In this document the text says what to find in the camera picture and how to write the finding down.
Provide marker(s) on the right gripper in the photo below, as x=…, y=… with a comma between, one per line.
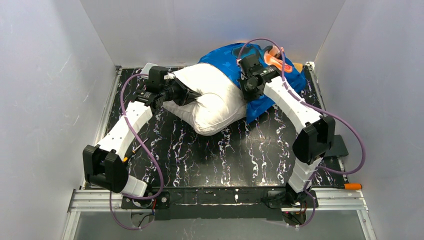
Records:
x=247, y=60

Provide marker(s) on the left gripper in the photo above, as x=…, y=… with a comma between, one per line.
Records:
x=185, y=92

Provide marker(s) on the yellow and blue pillowcase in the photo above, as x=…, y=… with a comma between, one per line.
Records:
x=226, y=59

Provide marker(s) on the white pillow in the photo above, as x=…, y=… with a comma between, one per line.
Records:
x=220, y=104

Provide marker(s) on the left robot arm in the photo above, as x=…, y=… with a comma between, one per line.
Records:
x=104, y=165

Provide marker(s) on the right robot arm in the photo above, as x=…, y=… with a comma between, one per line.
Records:
x=315, y=132

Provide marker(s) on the small white box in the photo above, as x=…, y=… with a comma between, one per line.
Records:
x=145, y=70

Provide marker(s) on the yellow black screwdriver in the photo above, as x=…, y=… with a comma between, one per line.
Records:
x=131, y=152

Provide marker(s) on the black plate on table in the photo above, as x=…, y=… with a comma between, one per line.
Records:
x=338, y=148

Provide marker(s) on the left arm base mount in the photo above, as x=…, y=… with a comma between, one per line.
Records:
x=161, y=202

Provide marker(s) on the orange handled tool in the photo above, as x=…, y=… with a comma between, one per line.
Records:
x=345, y=186

